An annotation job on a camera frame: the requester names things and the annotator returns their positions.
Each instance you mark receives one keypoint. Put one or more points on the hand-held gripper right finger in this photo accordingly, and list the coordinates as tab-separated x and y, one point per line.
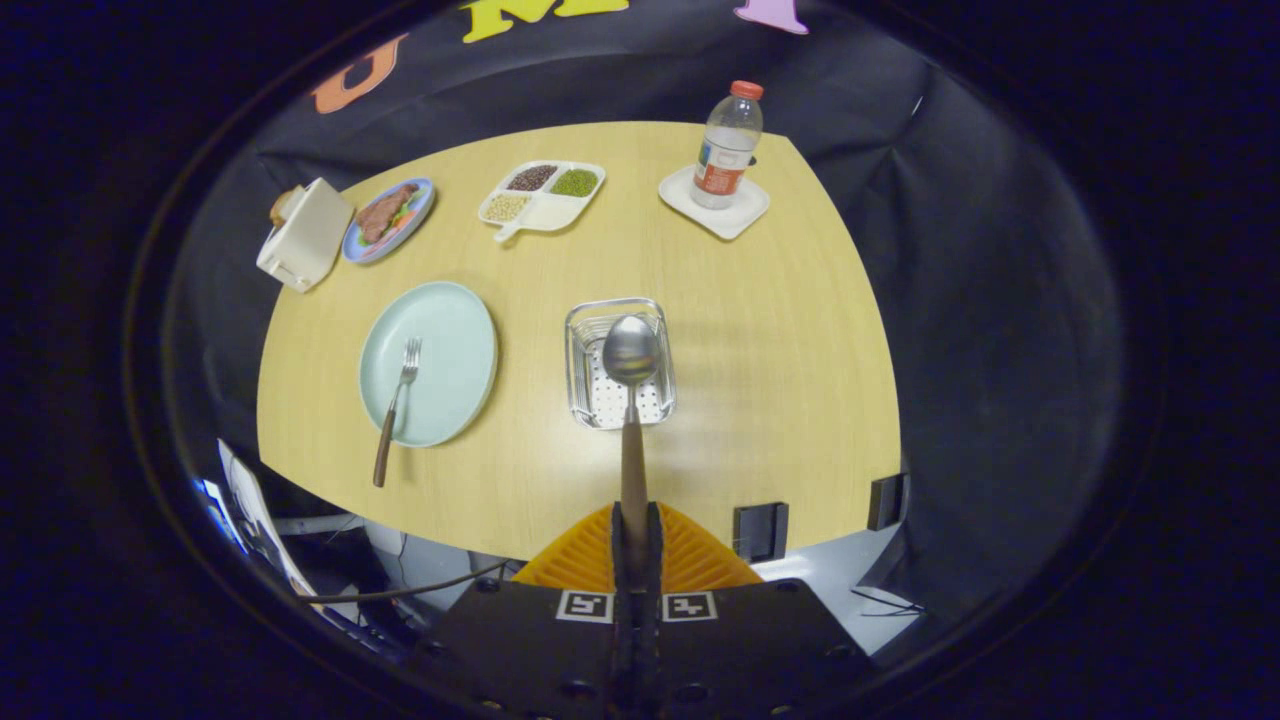
652	640

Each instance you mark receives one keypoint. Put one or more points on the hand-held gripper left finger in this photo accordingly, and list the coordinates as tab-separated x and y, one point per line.
620	640

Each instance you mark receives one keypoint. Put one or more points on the perforated metal tray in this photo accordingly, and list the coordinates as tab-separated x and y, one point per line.
590	400

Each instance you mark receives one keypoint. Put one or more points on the light green round plate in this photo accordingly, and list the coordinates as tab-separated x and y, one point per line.
450	360

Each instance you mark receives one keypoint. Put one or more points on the white paper sheets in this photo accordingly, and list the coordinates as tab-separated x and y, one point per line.
262	520

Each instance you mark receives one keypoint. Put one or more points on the white square coaster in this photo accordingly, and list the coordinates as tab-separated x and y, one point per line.
735	217

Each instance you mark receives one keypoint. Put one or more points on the white divided dish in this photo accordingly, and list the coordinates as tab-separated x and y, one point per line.
556	212

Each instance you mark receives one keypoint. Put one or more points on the pale yellow bean pile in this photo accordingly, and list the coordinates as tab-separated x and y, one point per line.
506	207

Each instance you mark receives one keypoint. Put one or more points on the black backdrop cloth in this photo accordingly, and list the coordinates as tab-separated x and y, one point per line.
950	300

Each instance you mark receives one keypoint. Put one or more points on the green bean pile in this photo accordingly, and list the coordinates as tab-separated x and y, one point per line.
574	182

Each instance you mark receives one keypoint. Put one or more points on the blue round plate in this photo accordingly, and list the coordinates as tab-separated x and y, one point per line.
412	222

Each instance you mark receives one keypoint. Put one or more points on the dark red bean pile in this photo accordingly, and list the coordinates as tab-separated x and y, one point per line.
531	178

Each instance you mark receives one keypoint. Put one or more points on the brown steak piece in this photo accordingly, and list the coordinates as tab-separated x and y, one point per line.
383	213

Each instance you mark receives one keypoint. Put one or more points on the clear bottle red cap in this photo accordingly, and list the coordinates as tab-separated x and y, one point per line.
726	150

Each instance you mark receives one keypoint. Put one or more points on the white toaster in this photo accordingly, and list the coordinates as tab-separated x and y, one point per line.
308	240

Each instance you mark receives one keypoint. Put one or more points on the toasted bread slice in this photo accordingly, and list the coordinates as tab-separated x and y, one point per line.
283	205

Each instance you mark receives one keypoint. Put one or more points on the black table bracket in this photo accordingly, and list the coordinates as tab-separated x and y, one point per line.
887	502
760	532

